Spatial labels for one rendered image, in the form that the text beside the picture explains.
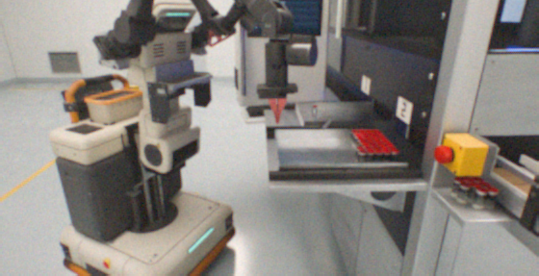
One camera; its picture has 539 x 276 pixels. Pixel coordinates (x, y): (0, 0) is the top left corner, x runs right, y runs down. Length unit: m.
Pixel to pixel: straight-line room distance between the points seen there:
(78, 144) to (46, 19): 6.00
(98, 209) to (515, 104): 1.51
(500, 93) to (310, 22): 1.08
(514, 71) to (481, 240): 0.46
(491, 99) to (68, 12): 6.87
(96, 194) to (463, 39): 1.42
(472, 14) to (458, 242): 0.59
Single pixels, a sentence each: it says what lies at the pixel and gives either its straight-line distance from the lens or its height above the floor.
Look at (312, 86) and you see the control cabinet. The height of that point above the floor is 0.90.
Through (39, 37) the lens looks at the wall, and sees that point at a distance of 7.48.
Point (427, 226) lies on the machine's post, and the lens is 0.95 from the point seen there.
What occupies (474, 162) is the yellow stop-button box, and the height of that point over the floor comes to 0.99.
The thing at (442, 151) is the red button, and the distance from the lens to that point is 0.76.
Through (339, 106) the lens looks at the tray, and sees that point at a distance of 1.42.
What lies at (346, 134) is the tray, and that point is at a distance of 1.09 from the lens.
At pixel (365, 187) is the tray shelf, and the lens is 0.83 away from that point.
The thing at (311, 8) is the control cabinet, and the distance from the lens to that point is 1.72.
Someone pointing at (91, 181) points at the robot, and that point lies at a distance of 1.52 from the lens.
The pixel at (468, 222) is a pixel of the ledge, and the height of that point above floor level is 0.88.
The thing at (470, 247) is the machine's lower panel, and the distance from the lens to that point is 1.06.
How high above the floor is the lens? 1.29
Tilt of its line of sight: 20 degrees down
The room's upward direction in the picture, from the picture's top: straight up
